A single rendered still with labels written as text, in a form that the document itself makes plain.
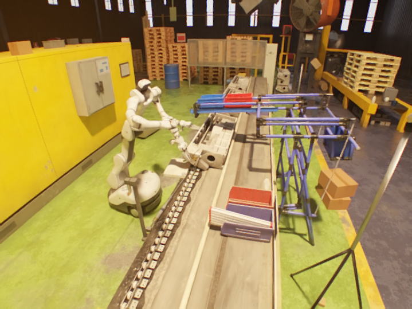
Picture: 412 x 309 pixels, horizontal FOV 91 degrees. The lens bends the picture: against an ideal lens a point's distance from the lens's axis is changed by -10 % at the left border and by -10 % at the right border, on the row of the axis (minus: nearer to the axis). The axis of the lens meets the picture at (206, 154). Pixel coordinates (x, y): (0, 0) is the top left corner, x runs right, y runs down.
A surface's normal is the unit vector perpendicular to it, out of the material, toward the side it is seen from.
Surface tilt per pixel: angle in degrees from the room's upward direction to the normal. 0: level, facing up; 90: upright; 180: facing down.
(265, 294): 1
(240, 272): 0
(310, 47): 90
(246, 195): 88
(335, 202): 90
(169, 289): 0
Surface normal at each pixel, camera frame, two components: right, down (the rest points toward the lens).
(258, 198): -0.22, 0.44
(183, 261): 0.00, -0.88
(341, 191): 0.13, 0.48
